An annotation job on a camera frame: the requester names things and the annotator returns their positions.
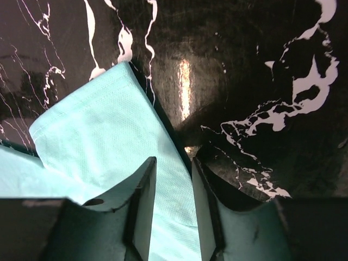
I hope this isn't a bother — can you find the black marble pattern mat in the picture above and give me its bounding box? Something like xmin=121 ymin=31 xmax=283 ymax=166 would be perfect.
xmin=1 ymin=1 xmax=347 ymax=201

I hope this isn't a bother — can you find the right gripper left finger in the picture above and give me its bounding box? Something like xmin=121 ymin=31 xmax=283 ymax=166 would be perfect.
xmin=1 ymin=157 xmax=157 ymax=260

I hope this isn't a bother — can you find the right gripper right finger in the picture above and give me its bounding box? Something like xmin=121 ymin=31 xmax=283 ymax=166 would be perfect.
xmin=192 ymin=159 xmax=347 ymax=260

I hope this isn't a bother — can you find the teal t-shirt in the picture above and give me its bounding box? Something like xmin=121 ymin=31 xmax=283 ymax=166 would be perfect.
xmin=1 ymin=62 xmax=201 ymax=260

